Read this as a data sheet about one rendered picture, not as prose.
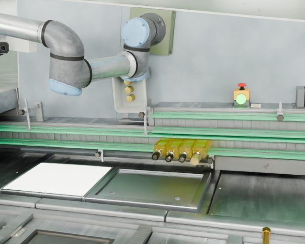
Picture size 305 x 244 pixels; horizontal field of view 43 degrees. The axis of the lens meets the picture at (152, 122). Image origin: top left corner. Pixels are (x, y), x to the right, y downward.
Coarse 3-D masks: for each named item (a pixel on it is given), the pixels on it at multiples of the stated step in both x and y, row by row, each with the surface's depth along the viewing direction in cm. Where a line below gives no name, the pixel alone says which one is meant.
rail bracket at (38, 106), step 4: (24, 100) 197; (36, 104) 205; (40, 104) 207; (24, 108) 197; (28, 108) 198; (32, 108) 202; (36, 108) 206; (40, 108) 207; (20, 112) 194; (24, 112) 194; (28, 112) 198; (36, 112) 209; (40, 112) 208; (28, 116) 199; (36, 116) 209; (40, 116) 209; (28, 120) 199; (40, 120) 209; (44, 120) 210; (28, 124) 200; (28, 128) 201; (32, 128) 202
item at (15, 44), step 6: (6, 36) 173; (12, 42) 173; (18, 42) 172; (24, 42) 171; (30, 42) 172; (36, 42) 176; (12, 48) 174; (18, 48) 173; (24, 48) 172; (30, 48) 173; (36, 48) 177
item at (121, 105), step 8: (112, 80) 192; (120, 80) 198; (144, 80) 187; (120, 88) 199; (136, 88) 197; (144, 88) 189; (120, 96) 199; (136, 96) 199; (144, 96) 190; (120, 104) 200; (128, 104) 201; (136, 104) 200; (120, 112) 196; (128, 112) 195; (136, 112) 193
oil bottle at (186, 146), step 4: (184, 140) 175; (188, 140) 175; (192, 140) 174; (196, 140) 176; (184, 144) 170; (188, 144) 170; (192, 144) 169; (180, 148) 166; (184, 148) 165; (188, 148) 165; (180, 152) 165; (188, 152) 164; (188, 156) 165
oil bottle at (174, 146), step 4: (172, 140) 176; (176, 140) 176; (180, 140) 176; (172, 144) 171; (176, 144) 171; (180, 144) 171; (168, 148) 167; (172, 148) 167; (176, 148) 167; (168, 152) 166; (176, 152) 166; (176, 156) 167
